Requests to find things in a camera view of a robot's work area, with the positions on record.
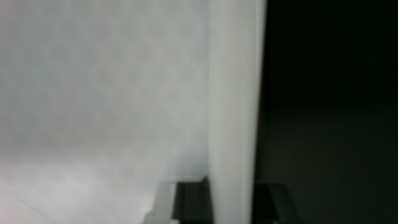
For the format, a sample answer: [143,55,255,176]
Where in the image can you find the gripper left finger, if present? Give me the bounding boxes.
[170,179,213,224]

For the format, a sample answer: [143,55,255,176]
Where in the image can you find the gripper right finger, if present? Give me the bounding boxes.
[252,182,307,224]

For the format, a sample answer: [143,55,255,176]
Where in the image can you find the white desk top tray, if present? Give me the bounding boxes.
[0,0,266,224]

